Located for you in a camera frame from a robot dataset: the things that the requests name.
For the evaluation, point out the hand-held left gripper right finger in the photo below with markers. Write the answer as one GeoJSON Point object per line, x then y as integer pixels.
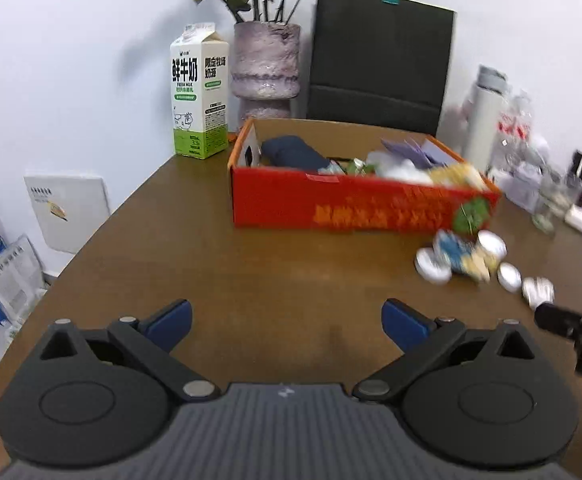
{"type": "Point", "coordinates": [403, 322]}

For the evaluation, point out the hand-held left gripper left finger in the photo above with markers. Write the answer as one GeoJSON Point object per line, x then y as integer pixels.
{"type": "Point", "coordinates": [172, 321]}

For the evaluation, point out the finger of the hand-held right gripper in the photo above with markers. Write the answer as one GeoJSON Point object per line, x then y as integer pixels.
{"type": "Point", "coordinates": [553, 317]}

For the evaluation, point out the white yellow plush toy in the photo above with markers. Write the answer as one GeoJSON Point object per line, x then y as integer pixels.
{"type": "Point", "coordinates": [451, 175]}

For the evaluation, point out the red cardboard box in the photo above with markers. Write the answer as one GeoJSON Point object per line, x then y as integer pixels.
{"type": "Point", "coordinates": [281, 200]}

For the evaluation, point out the purple cloth bag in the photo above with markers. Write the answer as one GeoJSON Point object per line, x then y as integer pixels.
{"type": "Point", "coordinates": [421, 152]}

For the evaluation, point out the navy zip pouch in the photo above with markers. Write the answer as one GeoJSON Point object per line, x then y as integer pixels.
{"type": "Point", "coordinates": [293, 155]}

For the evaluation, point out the brown wooden desktop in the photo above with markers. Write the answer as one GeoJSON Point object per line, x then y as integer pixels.
{"type": "Point", "coordinates": [196, 270]}

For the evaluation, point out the small round silver tin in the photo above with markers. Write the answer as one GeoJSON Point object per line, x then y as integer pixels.
{"type": "Point", "coordinates": [509, 277]}
{"type": "Point", "coordinates": [492, 244]}
{"type": "Point", "coordinates": [537, 291]}
{"type": "Point", "coordinates": [431, 266]}

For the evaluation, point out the clear glass cup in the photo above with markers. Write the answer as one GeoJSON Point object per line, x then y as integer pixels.
{"type": "Point", "coordinates": [550, 205]}

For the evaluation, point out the white tin box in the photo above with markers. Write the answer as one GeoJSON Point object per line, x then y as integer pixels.
{"type": "Point", "coordinates": [521, 185]}

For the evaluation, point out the blue white boxes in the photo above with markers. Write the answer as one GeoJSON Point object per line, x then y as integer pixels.
{"type": "Point", "coordinates": [1, 280]}

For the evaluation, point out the clear water bottle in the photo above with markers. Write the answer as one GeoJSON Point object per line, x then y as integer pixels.
{"type": "Point", "coordinates": [506, 135]}
{"type": "Point", "coordinates": [525, 125]}

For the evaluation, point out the white thermos bottle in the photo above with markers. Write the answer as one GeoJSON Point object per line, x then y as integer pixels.
{"type": "Point", "coordinates": [486, 120]}

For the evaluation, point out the green white milk carton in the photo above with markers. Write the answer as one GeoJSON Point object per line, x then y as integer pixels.
{"type": "Point", "coordinates": [198, 95]}

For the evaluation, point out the black paper bag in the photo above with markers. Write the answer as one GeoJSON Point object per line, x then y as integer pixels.
{"type": "Point", "coordinates": [381, 60]}

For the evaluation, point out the purple stone vase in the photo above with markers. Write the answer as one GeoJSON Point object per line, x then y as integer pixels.
{"type": "Point", "coordinates": [266, 65]}

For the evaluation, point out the white wall panel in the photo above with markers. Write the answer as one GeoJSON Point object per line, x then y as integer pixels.
{"type": "Point", "coordinates": [66, 210]}

